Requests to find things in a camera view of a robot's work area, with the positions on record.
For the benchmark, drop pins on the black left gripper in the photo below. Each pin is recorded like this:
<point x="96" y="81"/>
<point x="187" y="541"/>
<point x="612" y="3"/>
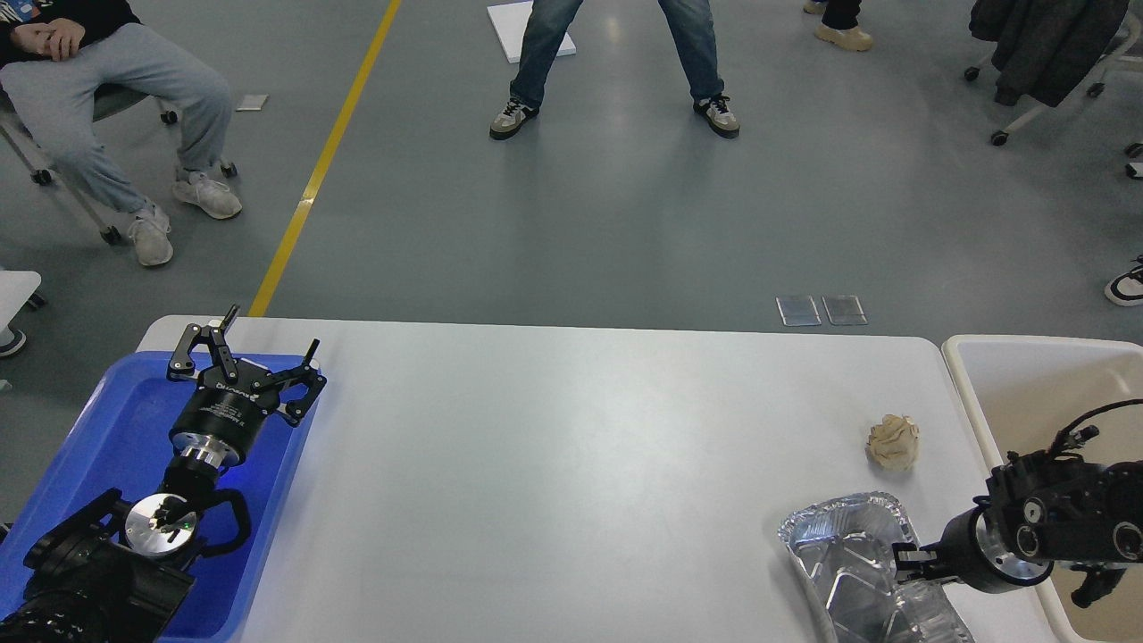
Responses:
<point x="233" y="399"/>

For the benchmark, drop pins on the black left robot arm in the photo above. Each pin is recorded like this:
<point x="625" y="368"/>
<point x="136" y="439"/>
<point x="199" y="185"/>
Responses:
<point x="155" y="519"/>

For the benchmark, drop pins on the black white sneaker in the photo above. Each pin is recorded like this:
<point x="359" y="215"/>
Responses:
<point x="1126" y="289"/>

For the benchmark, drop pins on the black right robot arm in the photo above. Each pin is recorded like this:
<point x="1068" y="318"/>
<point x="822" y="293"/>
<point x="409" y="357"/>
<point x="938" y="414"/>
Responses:
<point x="1047" y="508"/>

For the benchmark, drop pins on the crumpled brown paper ball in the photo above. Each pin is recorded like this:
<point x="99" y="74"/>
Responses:
<point x="894" y="443"/>

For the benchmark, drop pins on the white plastic bin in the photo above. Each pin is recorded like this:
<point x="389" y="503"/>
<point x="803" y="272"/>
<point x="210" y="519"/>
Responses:
<point x="1018" y="392"/>

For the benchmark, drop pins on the white board on floor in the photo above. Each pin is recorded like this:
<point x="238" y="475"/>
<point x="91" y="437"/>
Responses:
<point x="509" y="23"/>

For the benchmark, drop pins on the right floor socket plate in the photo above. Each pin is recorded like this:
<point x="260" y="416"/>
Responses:
<point x="845" y="310"/>

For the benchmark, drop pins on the chair with dark coat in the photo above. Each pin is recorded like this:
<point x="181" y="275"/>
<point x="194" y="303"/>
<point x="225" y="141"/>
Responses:
<point x="1045" y="50"/>

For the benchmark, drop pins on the aluminium foil tray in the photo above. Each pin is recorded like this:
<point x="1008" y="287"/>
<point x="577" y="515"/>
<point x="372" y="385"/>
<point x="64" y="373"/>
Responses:
<point x="841" y="550"/>

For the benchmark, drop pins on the white side table corner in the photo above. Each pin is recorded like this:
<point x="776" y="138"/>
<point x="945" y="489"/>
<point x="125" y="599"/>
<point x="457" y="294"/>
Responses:
<point x="17" y="287"/>

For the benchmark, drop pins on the person with beige shoes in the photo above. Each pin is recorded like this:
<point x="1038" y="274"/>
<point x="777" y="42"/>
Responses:
<point x="839" y="24"/>

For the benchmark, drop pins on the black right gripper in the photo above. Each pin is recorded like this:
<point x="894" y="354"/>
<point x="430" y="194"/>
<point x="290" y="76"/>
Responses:
<point x="968" y="552"/>

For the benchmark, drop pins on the floor socket plate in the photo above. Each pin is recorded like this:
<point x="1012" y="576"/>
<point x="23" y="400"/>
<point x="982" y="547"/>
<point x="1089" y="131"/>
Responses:
<point x="798" y="311"/>
<point x="845" y="310"/>

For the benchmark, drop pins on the blue plastic tray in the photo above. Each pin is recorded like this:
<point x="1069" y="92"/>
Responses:
<point x="121" y="441"/>

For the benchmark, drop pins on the left floor socket plate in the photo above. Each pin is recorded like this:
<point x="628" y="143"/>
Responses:
<point x="798" y="311"/>

